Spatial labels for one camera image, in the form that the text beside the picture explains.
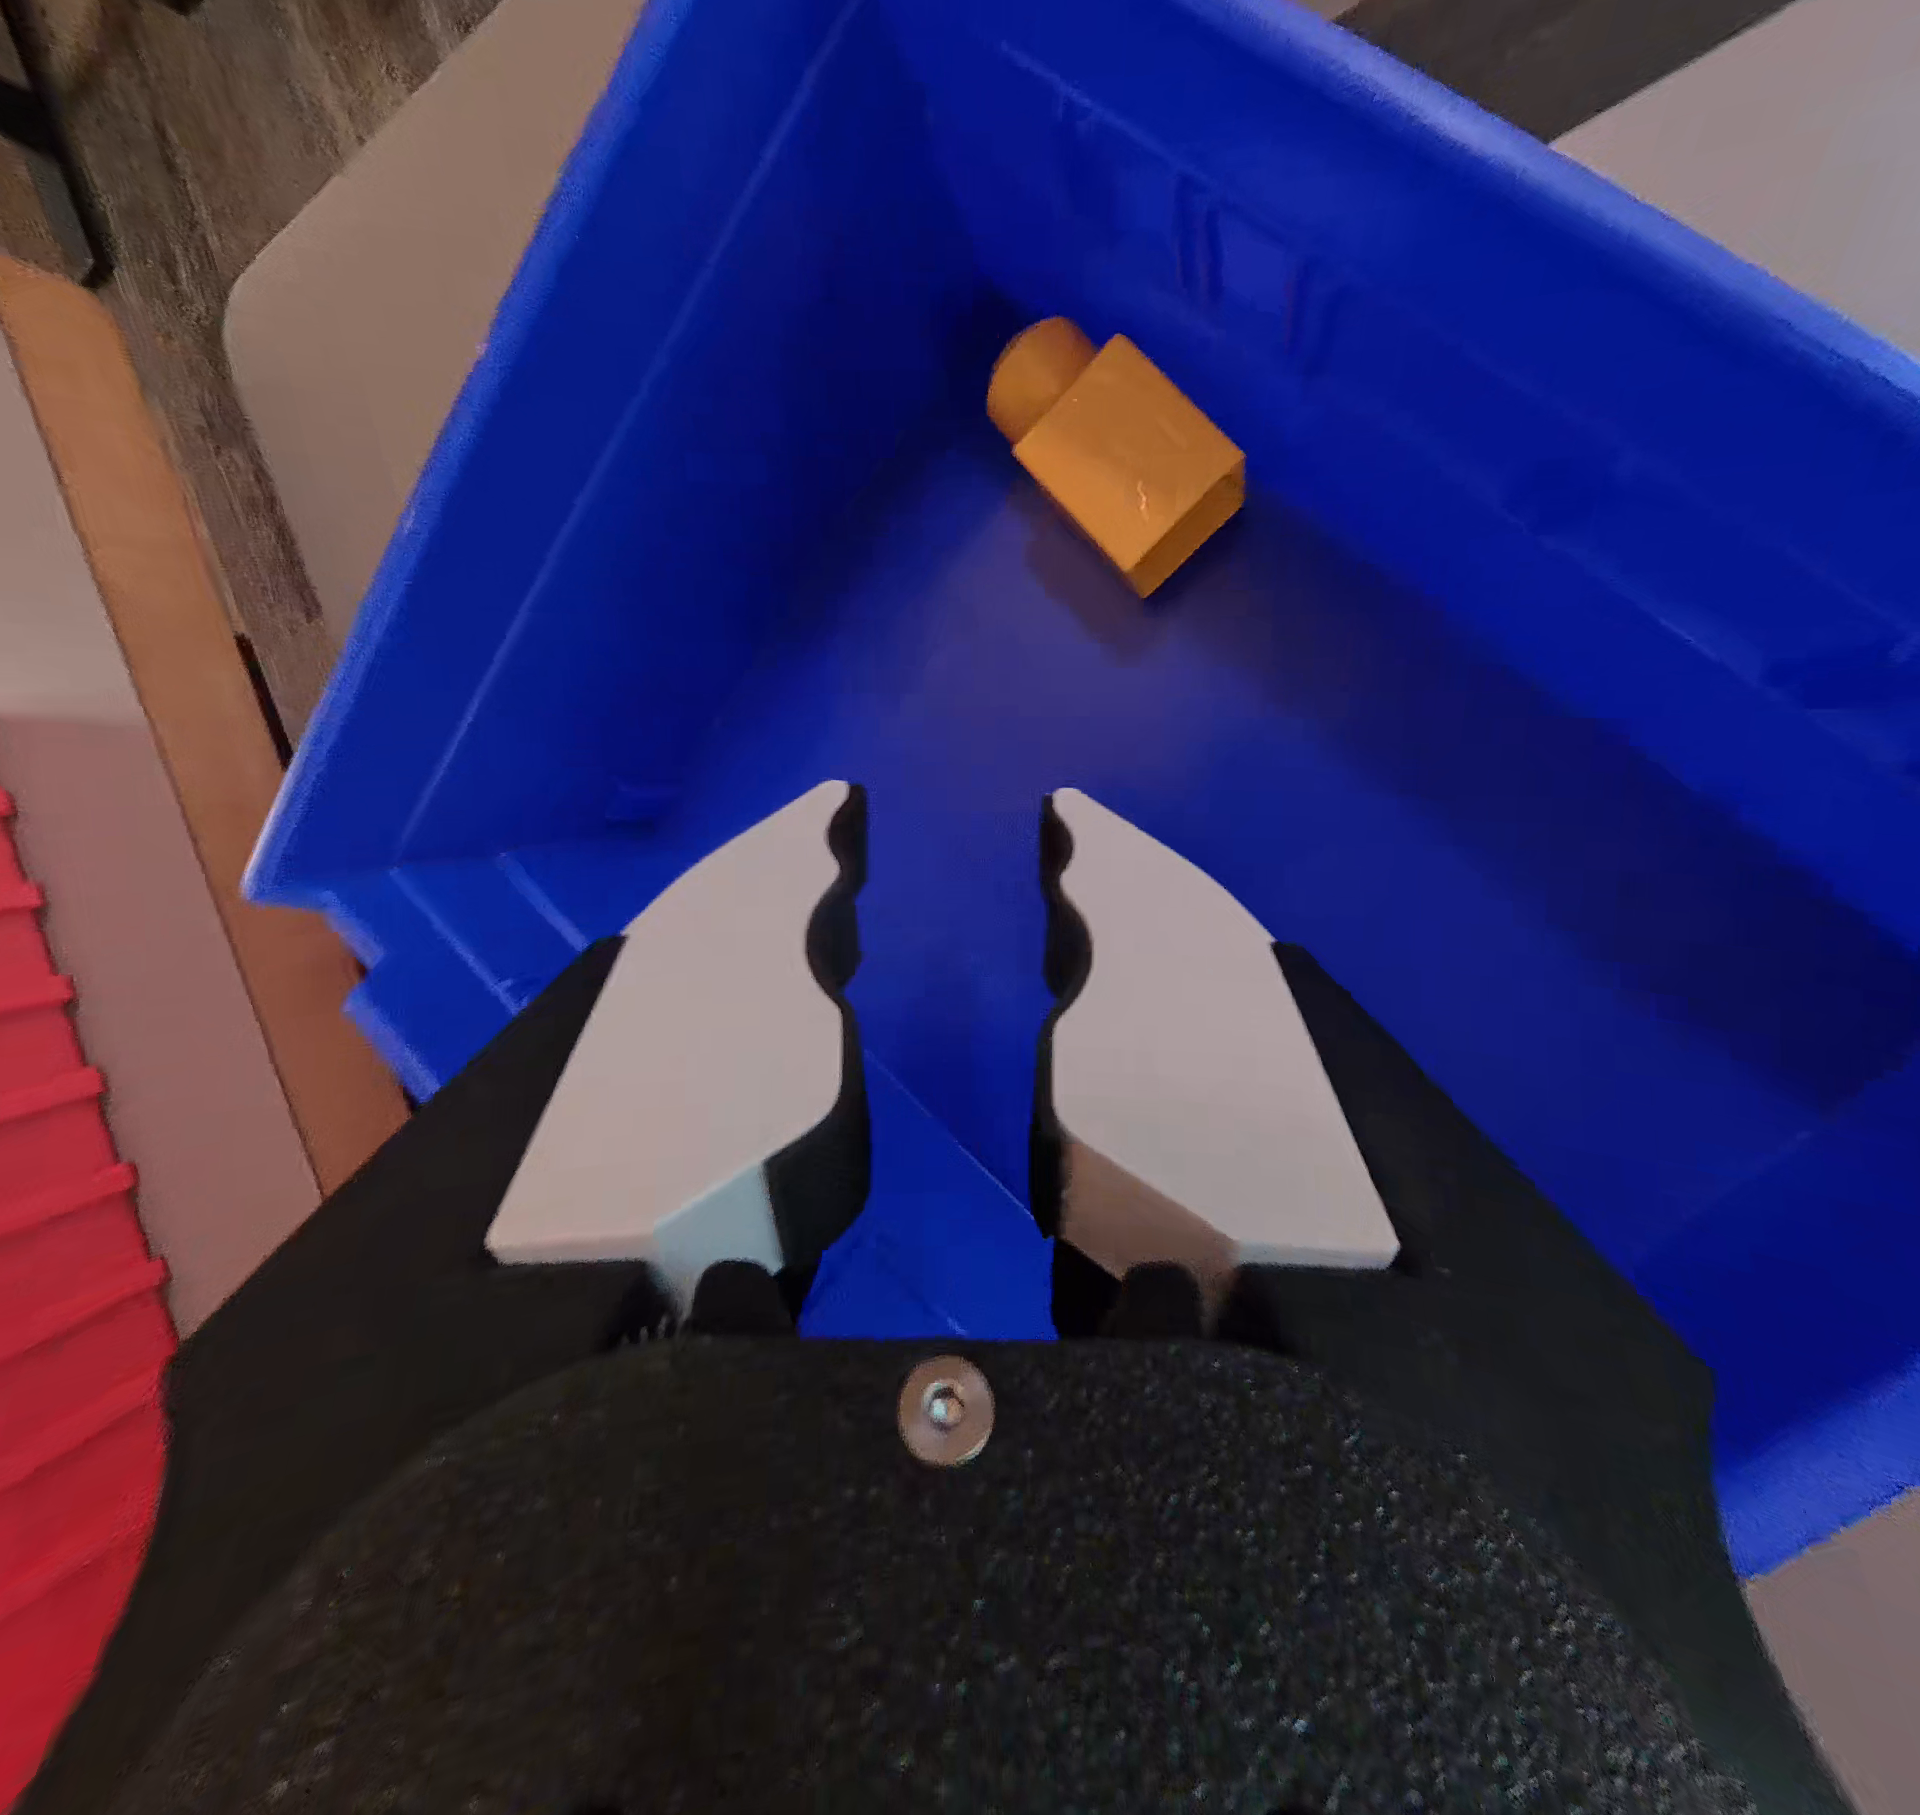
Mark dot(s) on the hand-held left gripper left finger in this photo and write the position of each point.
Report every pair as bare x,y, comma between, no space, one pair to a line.
675,1080

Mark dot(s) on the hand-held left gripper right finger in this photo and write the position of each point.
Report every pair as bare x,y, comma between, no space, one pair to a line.
1200,1080

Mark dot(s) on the blue plastic bin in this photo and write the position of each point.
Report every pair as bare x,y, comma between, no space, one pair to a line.
1424,795

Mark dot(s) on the orange mega block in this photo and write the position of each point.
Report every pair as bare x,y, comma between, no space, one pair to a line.
1141,466

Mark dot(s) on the wood-edged side table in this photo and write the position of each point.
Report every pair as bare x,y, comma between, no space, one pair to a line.
133,795

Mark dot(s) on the red plastic bin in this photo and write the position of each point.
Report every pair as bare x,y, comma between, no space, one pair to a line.
76,1321

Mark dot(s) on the black office chair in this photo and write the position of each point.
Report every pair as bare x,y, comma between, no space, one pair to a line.
60,120

